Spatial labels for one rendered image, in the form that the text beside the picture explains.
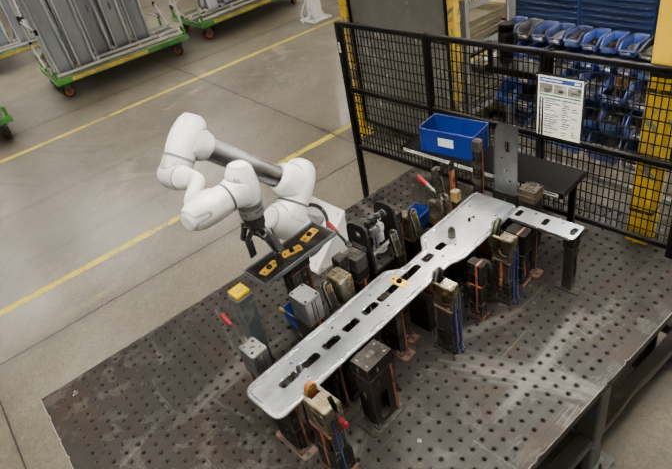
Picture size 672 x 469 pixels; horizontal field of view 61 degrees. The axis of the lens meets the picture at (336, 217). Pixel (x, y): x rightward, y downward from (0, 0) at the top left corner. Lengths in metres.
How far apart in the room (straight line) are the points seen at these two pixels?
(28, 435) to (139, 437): 1.42
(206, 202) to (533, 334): 1.39
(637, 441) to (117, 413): 2.26
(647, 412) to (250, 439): 1.86
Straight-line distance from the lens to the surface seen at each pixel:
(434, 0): 4.27
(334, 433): 1.91
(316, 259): 2.82
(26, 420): 3.91
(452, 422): 2.20
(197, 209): 1.87
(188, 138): 2.43
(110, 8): 9.22
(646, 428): 3.14
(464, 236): 2.44
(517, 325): 2.49
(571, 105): 2.69
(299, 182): 2.72
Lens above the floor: 2.52
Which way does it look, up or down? 35 degrees down
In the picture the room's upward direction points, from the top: 12 degrees counter-clockwise
